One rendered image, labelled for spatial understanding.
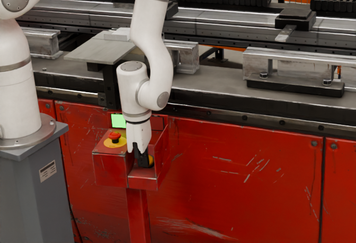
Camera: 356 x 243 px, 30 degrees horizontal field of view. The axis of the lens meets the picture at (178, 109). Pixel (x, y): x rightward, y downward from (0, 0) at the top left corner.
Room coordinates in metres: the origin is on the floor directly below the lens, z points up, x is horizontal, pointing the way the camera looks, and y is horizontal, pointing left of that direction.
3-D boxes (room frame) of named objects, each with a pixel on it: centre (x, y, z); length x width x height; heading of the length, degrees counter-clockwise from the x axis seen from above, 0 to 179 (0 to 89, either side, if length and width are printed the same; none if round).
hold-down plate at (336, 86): (1.91, -0.37, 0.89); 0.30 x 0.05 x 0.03; 66
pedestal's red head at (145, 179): (1.80, 0.15, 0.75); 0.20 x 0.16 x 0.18; 74
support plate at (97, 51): (2.08, 0.22, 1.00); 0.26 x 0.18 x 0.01; 156
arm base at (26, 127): (1.48, 0.40, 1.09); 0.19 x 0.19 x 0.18
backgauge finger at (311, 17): (2.13, -0.40, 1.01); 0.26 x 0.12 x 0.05; 156
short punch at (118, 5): (2.21, 0.16, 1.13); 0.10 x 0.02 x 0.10; 66
